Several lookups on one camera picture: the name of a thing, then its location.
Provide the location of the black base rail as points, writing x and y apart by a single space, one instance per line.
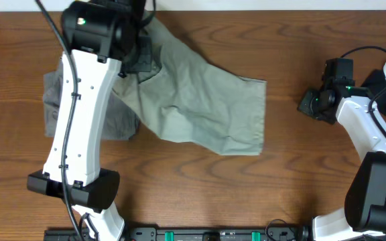
277 232

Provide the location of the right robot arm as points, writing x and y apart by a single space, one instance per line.
364 212

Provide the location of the light khaki green pants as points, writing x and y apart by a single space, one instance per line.
186 99

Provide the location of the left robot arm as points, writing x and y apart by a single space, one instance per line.
101 42

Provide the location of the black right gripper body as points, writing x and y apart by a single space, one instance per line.
311 105

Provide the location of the folded dark grey shorts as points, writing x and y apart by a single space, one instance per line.
120 122

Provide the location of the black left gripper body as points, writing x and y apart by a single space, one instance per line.
139 56

